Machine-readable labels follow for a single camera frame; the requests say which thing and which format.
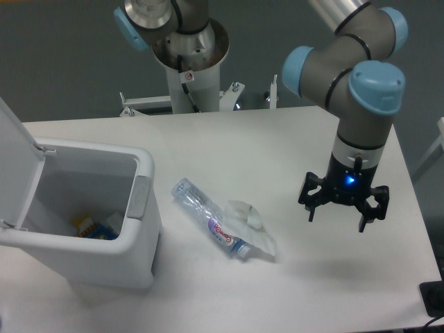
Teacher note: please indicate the black device at table edge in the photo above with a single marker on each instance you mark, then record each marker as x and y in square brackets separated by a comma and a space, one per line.
[432, 297]

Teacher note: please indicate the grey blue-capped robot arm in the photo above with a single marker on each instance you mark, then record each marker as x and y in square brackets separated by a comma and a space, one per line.
[350, 79]

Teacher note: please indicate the yellow blue snack package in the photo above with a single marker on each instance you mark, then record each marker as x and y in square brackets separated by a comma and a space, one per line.
[87, 228]

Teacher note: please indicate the white metal base frame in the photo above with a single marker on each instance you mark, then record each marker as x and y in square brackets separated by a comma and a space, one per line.
[206, 100]

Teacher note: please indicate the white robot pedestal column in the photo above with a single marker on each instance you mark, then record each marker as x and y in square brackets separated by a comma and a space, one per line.
[193, 61]

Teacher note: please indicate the crushed clear plastic water bottle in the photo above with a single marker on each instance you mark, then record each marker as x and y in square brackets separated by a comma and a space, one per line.
[209, 216]

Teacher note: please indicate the crumpled clear plastic wrapper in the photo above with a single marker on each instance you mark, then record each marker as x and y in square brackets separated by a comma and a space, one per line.
[243, 220]

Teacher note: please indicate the white metal frame right edge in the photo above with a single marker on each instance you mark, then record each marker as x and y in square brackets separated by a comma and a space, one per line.
[430, 156]

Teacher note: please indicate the white push-lid trash can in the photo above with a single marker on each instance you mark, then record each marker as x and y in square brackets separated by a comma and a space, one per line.
[47, 183]

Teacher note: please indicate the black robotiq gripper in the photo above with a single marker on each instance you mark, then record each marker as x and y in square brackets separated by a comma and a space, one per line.
[343, 185]

